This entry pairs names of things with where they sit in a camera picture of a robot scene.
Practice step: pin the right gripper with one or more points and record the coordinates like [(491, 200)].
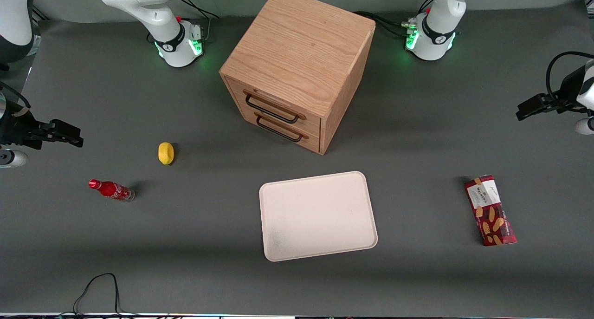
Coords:
[(14, 125)]

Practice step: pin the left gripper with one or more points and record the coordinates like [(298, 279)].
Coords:
[(569, 91)]

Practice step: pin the red cookie box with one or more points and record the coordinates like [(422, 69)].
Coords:
[(489, 210)]

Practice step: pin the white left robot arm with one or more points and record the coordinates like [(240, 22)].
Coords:
[(436, 26)]

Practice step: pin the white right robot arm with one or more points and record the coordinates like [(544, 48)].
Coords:
[(153, 12)]

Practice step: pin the cream plastic tray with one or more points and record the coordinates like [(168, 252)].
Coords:
[(318, 215)]

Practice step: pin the red cola bottle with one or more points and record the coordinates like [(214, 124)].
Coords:
[(111, 189)]

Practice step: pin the yellow lemon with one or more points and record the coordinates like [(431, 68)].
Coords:
[(166, 153)]

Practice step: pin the large wooden drawer front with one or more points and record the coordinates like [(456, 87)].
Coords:
[(278, 103)]

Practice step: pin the small wooden drawer front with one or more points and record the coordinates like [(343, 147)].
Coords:
[(297, 137)]

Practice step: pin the wooden drawer cabinet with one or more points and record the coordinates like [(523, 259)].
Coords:
[(297, 45)]

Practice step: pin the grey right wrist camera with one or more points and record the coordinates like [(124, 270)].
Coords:
[(11, 158)]

